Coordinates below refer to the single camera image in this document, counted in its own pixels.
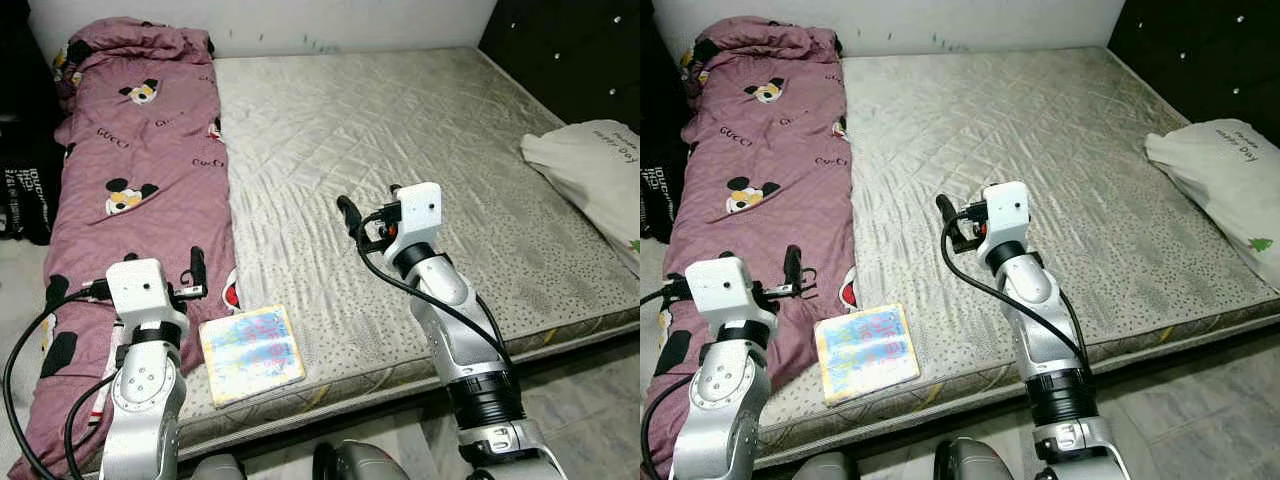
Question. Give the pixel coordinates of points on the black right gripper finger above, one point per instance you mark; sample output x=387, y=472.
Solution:
x=349, y=213
x=945, y=212

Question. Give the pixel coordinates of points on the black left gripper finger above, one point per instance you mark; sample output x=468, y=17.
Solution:
x=197, y=268
x=794, y=268

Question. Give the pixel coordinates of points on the yellow blue picture book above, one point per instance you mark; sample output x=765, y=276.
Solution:
x=250, y=350
x=865, y=350

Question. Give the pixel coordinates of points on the white printed pillow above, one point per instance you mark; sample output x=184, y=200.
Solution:
x=590, y=170
x=1220, y=170

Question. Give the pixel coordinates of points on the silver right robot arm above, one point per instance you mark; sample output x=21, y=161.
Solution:
x=460, y=330
x=1050, y=330

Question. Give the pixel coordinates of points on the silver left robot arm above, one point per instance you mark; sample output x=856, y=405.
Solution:
x=140, y=400
x=720, y=400

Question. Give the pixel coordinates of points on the white quilted mattress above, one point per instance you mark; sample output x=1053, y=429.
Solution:
x=1000, y=150
x=400, y=150

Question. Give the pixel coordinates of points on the purple cartoon print quilt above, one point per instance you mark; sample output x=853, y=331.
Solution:
x=130, y=150
x=760, y=150

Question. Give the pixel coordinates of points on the black printed bag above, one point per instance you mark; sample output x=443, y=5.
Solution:
x=655, y=195
x=20, y=195

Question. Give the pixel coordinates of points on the grey robot left leg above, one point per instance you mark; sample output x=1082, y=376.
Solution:
x=825, y=468
x=215, y=468

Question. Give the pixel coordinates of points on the grey robot leg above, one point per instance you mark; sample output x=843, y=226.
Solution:
x=215, y=468
x=365, y=460
x=985, y=460
x=825, y=468

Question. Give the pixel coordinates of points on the grey robot right leg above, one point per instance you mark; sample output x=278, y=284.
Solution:
x=985, y=460
x=365, y=460

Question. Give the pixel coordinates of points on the black tufted headboard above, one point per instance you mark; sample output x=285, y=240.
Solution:
x=570, y=50
x=1200, y=50

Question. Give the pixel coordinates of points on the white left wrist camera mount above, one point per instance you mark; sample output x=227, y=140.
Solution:
x=145, y=288
x=735, y=288

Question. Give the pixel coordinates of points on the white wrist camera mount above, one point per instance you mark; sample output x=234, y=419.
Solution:
x=1008, y=210
x=145, y=288
x=735, y=288
x=422, y=210

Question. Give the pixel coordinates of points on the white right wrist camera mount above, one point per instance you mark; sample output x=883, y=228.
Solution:
x=422, y=210
x=1008, y=210

